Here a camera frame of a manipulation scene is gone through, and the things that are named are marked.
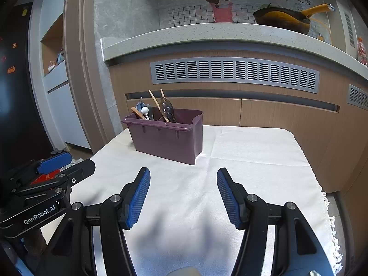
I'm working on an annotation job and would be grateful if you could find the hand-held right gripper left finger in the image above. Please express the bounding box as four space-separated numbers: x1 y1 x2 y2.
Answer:
35 167 151 276

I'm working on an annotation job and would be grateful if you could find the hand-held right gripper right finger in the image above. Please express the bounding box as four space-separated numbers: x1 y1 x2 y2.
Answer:
216 167 334 276

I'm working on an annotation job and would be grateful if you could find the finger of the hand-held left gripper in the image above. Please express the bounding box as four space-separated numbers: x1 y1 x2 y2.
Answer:
2 152 73 192
54 159 96 194

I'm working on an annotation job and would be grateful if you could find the purple plastic utensil holder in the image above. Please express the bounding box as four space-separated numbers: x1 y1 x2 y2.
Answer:
121 109 204 166

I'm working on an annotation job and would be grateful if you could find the black plastic spoon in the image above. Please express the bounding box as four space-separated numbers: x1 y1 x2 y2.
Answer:
159 97 177 124

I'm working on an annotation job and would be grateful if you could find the person's left forearm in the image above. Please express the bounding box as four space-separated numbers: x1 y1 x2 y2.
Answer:
24 230 46 265

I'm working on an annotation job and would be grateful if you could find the red doormat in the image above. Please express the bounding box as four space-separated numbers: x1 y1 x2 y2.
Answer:
30 172 61 185

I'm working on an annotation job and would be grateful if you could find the white tablecloth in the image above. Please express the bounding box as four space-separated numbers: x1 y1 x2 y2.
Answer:
40 125 344 276

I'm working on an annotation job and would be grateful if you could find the white cabinet with open shelf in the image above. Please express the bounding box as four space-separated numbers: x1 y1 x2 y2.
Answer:
29 0 92 151

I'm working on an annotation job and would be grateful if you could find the black refrigerator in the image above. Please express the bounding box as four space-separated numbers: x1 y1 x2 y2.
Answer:
0 3 55 167

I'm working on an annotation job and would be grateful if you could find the wooden counter cabinet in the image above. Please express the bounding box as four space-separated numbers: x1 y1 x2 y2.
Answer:
109 50 368 196

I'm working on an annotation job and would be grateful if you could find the long grey vent grille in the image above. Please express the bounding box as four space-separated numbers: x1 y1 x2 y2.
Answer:
149 58 320 94

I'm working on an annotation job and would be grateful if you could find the speckled stone counter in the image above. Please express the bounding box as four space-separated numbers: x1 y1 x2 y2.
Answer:
100 23 368 77

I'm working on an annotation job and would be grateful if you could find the small grey vent grille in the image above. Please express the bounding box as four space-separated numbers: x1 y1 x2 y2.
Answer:
346 84 368 110

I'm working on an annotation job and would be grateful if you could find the orange snack bag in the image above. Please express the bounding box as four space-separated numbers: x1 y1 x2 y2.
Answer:
356 37 368 65

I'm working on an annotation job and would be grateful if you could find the narrow upright vent grille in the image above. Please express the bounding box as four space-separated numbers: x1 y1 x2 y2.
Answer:
343 10 355 48

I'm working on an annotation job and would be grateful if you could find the beige door frame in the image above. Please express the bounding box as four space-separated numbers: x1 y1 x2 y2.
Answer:
63 0 115 153

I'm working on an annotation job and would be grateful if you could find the dark wok with yellow handle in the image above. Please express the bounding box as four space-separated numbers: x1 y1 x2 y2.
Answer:
253 3 336 35

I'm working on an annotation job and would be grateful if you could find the cartoon kitchen wall mural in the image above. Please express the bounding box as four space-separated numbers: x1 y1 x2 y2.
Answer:
158 0 331 32

